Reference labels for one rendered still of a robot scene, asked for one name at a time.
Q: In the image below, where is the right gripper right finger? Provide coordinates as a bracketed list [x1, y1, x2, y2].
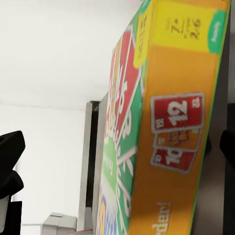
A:
[219, 130, 235, 170]

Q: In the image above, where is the toy box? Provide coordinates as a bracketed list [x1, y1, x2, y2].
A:
[40, 212, 78, 235]

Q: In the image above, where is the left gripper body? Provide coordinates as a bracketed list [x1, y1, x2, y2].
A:
[0, 174, 13, 197]

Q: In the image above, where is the board game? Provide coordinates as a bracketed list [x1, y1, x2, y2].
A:
[96, 0, 231, 235]

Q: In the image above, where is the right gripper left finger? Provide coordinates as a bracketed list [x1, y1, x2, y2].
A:
[0, 130, 25, 189]

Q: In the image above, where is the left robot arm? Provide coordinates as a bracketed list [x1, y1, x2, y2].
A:
[0, 170, 24, 235]

